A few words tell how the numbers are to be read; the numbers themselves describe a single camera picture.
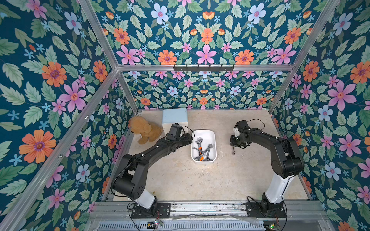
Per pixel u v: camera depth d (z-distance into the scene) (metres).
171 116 0.95
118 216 0.73
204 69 0.94
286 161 0.51
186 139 0.80
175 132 0.71
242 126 0.81
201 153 0.93
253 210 0.74
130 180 0.45
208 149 0.96
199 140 1.01
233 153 0.93
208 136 1.01
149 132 0.92
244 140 0.75
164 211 0.73
